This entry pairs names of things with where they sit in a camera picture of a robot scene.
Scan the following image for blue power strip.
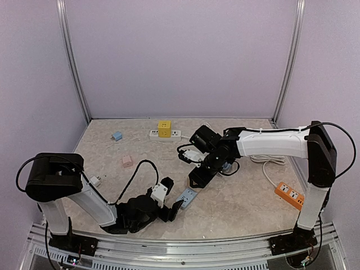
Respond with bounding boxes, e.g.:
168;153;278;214
176;161;240;210

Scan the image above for white power strip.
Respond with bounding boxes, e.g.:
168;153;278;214
149;129;190;141

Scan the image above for yellow cube socket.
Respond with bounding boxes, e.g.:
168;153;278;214
157;120;172;138

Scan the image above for pink plug adapter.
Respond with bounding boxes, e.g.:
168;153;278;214
122;155;133;168

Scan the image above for orange power strip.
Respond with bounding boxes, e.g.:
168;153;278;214
250;154;306;210

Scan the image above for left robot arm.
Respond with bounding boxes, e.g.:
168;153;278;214
23;153;183;250

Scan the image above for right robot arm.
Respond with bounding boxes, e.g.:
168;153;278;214
188;121;337;250

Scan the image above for blue plug adapter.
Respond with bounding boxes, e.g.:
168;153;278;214
111;131;123;142

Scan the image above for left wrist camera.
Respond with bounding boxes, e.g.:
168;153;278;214
150;177;174;209

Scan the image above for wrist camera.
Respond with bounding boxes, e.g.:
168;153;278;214
150;177;174;209
178;149;205;166

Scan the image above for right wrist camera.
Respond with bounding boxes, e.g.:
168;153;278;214
178;149;205;166

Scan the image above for white charger with cable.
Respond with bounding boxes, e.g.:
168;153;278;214
89;176;101;187

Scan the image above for front aluminium rail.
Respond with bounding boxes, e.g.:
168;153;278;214
18;223;350;269

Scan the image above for right aluminium frame post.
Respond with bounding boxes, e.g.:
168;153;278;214
272;0;305;125

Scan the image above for aluminium frame post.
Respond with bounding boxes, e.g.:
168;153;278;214
272;0;305;125
56;0;92;125

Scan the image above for left aluminium frame post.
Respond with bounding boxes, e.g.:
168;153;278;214
56;0;92;125

